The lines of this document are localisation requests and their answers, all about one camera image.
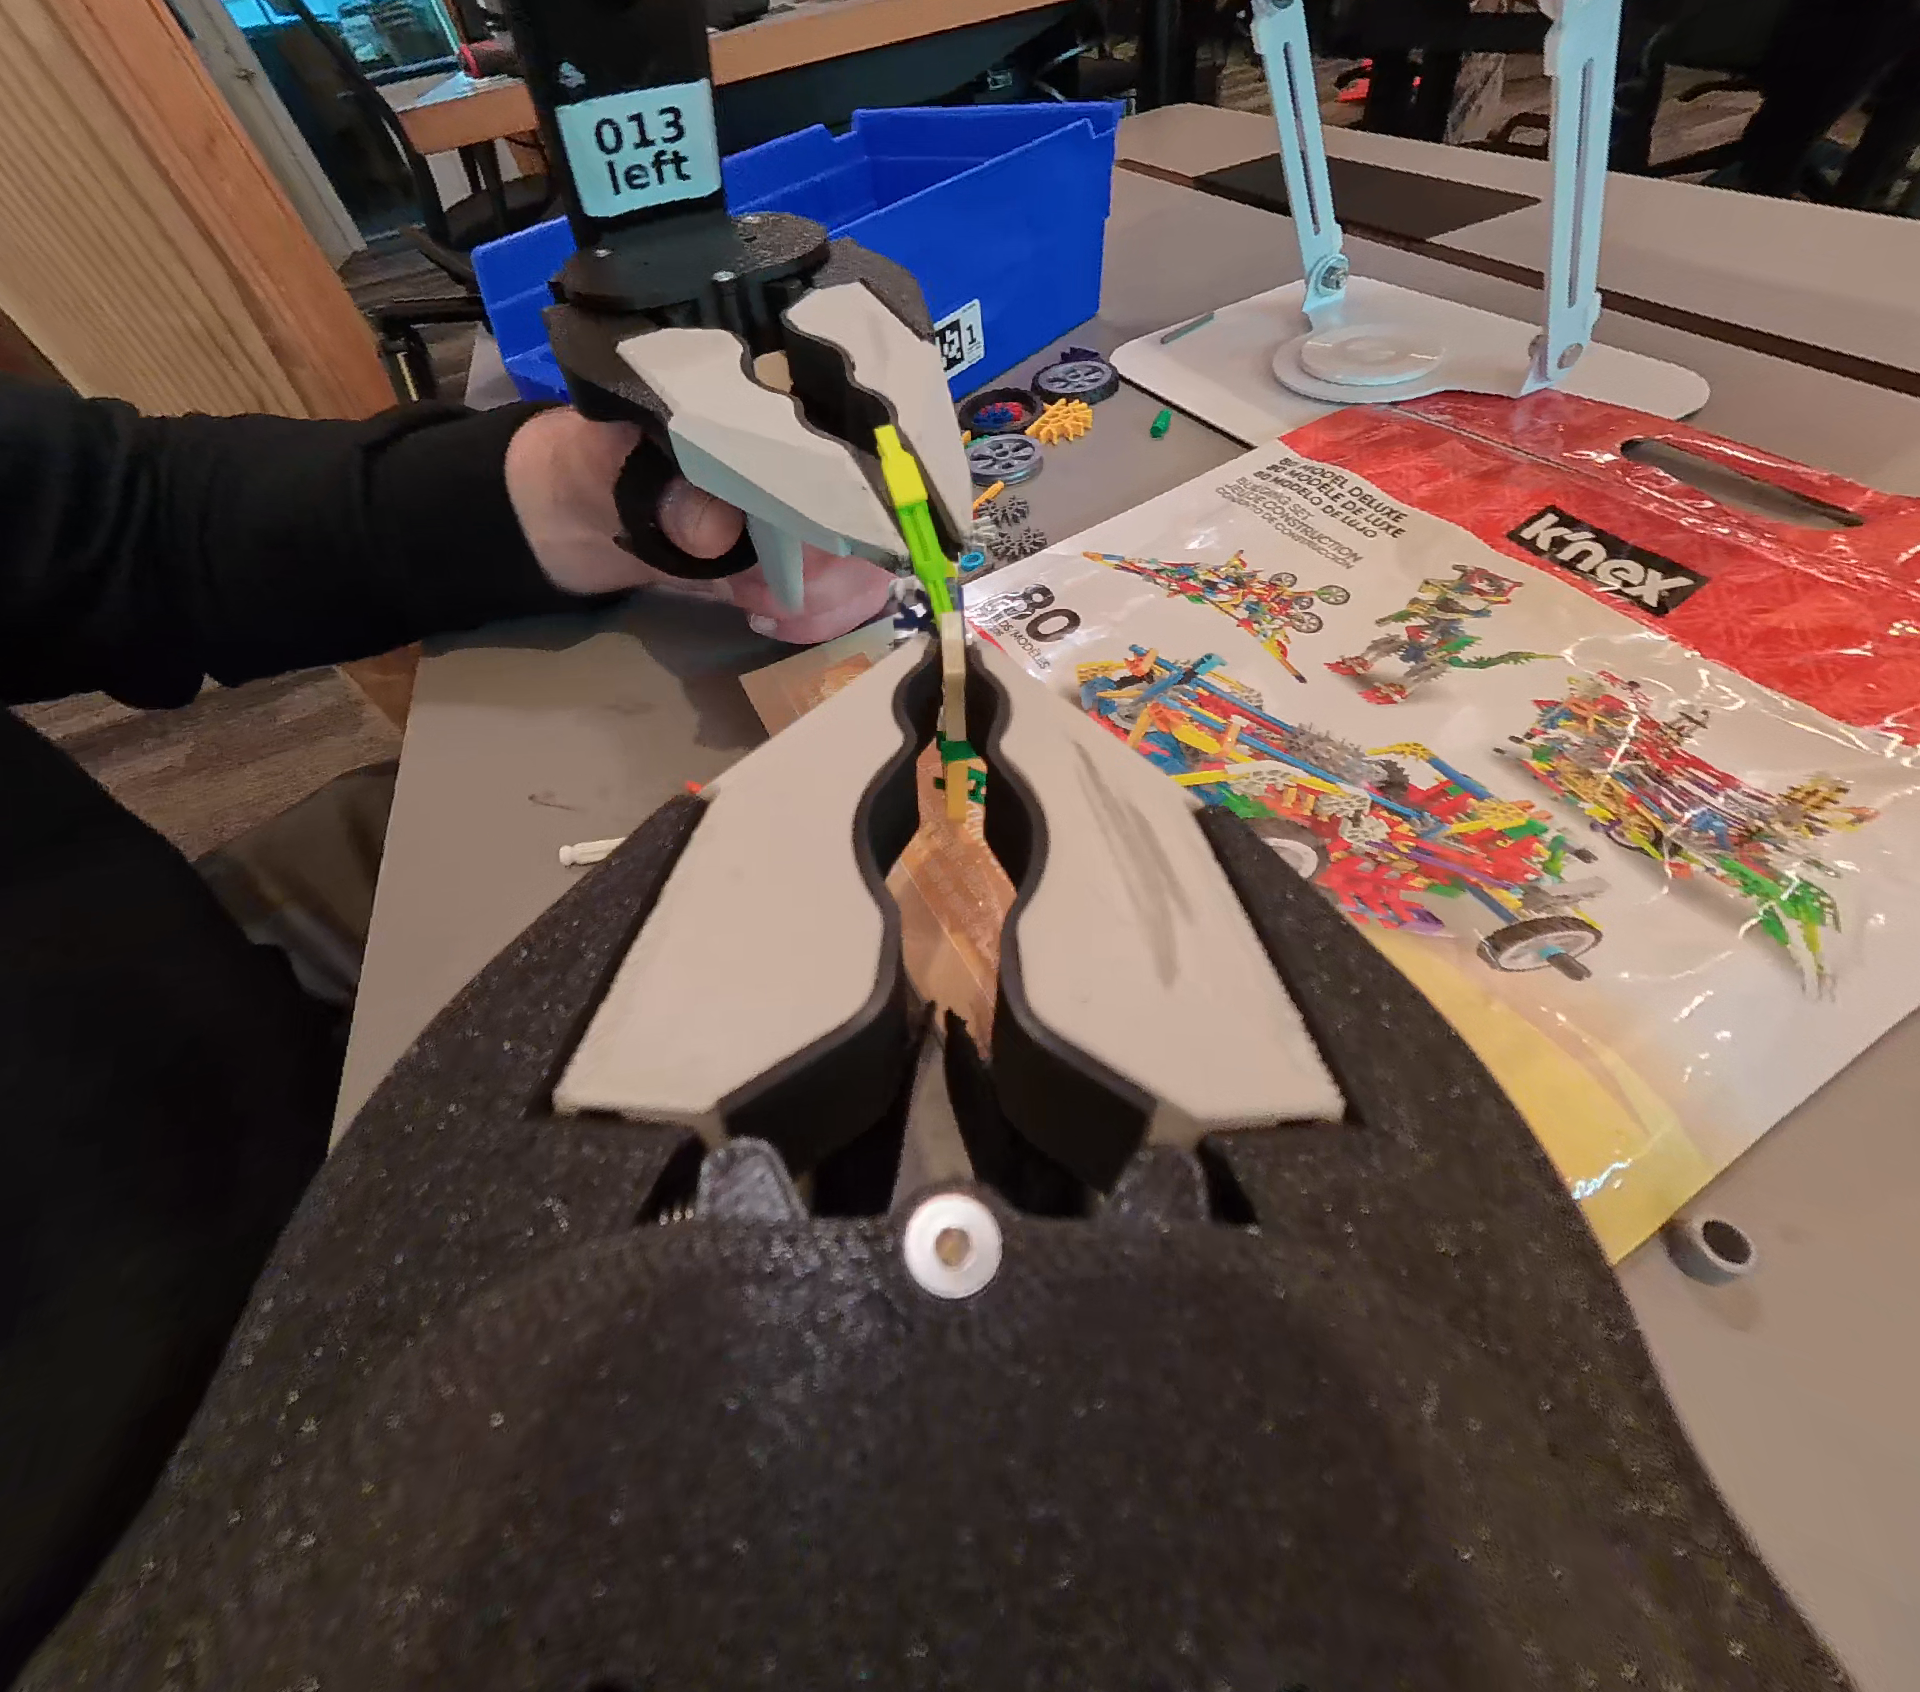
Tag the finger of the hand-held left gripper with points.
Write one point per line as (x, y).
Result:
(735, 433)
(893, 364)

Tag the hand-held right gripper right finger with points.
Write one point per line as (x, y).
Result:
(1154, 956)

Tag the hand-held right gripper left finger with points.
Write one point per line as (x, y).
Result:
(720, 956)

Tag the colourful toy rod connector assembly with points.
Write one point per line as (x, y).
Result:
(911, 506)

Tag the person's left forearm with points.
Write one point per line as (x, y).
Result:
(225, 537)

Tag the person's left hand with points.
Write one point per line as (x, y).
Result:
(563, 506)

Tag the small white toy rod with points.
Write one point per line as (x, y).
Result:
(592, 848)

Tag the pile of toy construction pieces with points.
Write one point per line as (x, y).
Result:
(1059, 420)

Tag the blue plastic bin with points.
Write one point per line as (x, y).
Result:
(974, 206)

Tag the brown cardboard sheet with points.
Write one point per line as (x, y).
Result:
(818, 695)

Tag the thin grey toy rod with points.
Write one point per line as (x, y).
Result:
(1185, 328)

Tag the black office chair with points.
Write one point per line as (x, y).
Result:
(360, 147)

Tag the long wooden desk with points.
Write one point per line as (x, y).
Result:
(900, 26)

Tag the black table mat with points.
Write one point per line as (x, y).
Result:
(1350, 195)

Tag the printed toy set plastic bag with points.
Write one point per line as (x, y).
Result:
(1500, 552)

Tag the person's black clothed torso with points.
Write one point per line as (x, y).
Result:
(134, 1122)

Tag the white adjustable book stand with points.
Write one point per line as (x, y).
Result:
(1586, 117)

